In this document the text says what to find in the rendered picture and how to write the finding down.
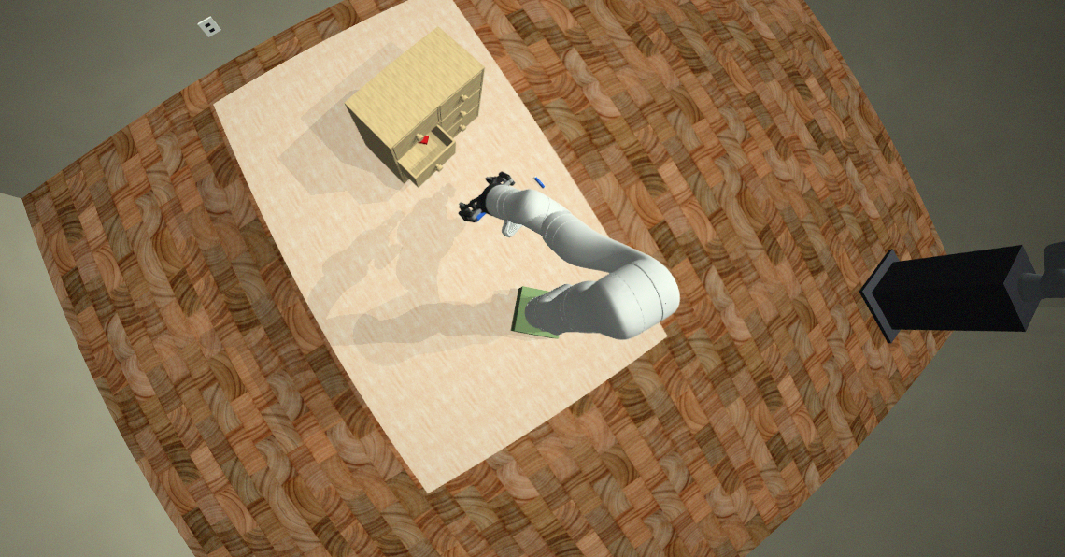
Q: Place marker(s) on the light wooden chest of drawers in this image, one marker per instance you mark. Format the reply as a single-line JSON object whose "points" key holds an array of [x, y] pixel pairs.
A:
{"points": [[408, 90]]}

